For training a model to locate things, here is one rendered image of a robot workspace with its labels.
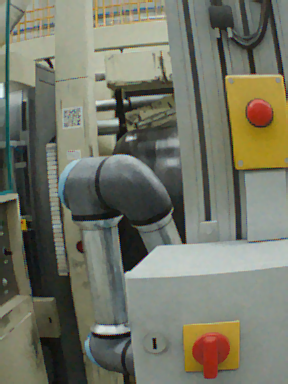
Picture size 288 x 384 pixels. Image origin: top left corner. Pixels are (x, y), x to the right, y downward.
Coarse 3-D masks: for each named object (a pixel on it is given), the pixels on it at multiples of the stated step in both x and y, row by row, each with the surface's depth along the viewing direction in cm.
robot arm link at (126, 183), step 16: (112, 160) 122; (128, 160) 122; (112, 176) 120; (128, 176) 119; (144, 176) 120; (112, 192) 120; (128, 192) 119; (144, 192) 119; (160, 192) 121; (112, 208) 124; (128, 208) 120; (144, 208) 120; (160, 208) 120; (144, 224) 121; (160, 224) 122; (144, 240) 125; (160, 240) 124; (176, 240) 126
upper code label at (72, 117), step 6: (72, 108) 200; (78, 108) 199; (66, 114) 200; (72, 114) 200; (78, 114) 200; (66, 120) 200; (72, 120) 200; (78, 120) 200; (66, 126) 200; (72, 126) 200; (78, 126) 200
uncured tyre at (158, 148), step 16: (144, 128) 204; (160, 128) 199; (176, 128) 197; (128, 144) 190; (144, 144) 189; (160, 144) 188; (176, 144) 187; (144, 160) 184; (160, 160) 183; (176, 160) 183; (160, 176) 181; (176, 176) 180; (176, 192) 179; (176, 208) 178; (128, 224) 180; (176, 224) 179; (128, 240) 182; (128, 256) 184
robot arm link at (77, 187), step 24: (72, 168) 128; (96, 168) 123; (72, 192) 127; (96, 192) 123; (72, 216) 129; (96, 216) 126; (120, 216) 129; (96, 240) 128; (96, 264) 128; (120, 264) 131; (96, 288) 129; (120, 288) 130; (96, 312) 131; (120, 312) 130; (96, 336) 130; (120, 336) 129; (96, 360) 132; (120, 360) 126
